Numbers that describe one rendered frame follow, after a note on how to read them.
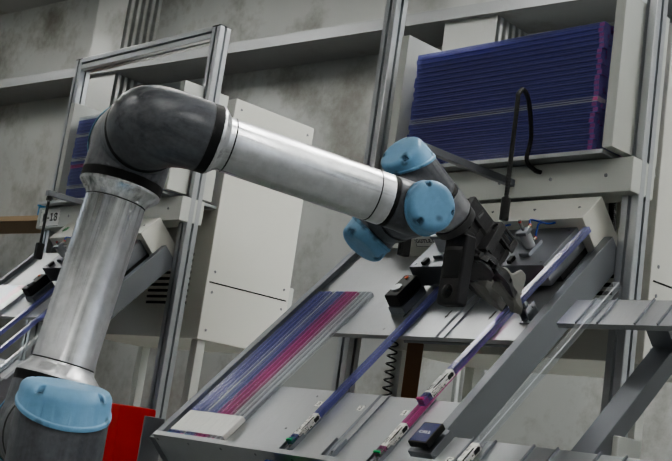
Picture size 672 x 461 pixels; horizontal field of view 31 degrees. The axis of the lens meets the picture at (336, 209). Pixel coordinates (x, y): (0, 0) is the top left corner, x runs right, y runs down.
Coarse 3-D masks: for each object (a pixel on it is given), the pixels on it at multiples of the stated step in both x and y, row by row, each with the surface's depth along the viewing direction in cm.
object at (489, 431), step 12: (612, 288) 199; (600, 300) 197; (588, 312) 195; (576, 324) 193; (588, 324) 193; (576, 336) 191; (564, 348) 189; (552, 360) 187; (540, 372) 184; (528, 384) 183; (516, 396) 181; (504, 408) 180; (516, 408) 180; (492, 420) 178; (504, 420) 178; (492, 432) 176; (480, 444) 174
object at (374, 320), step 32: (384, 256) 276; (416, 256) 268; (352, 288) 267; (384, 288) 260; (544, 288) 230; (352, 320) 253; (384, 320) 247; (416, 320) 240; (448, 320) 235; (480, 320) 230; (512, 320) 224
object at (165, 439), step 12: (156, 432) 240; (168, 432) 238; (168, 444) 238; (180, 444) 235; (192, 444) 232; (204, 444) 229; (216, 444) 226; (228, 444) 223; (240, 444) 221; (168, 456) 241; (180, 456) 238; (192, 456) 235; (204, 456) 231; (216, 456) 228; (228, 456) 225; (240, 456) 222; (252, 456) 219; (264, 456) 217; (276, 456) 214; (288, 456) 211; (300, 456) 209; (312, 456) 207; (324, 456) 205
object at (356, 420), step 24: (264, 408) 235; (288, 408) 231; (312, 408) 227; (336, 408) 223; (360, 408) 219; (384, 408) 216; (408, 408) 212; (432, 408) 209; (240, 432) 230; (264, 432) 226; (288, 432) 222; (312, 432) 219; (336, 432) 215; (360, 432) 212; (384, 432) 208; (408, 432) 205; (336, 456) 208; (360, 456) 205; (384, 456) 201
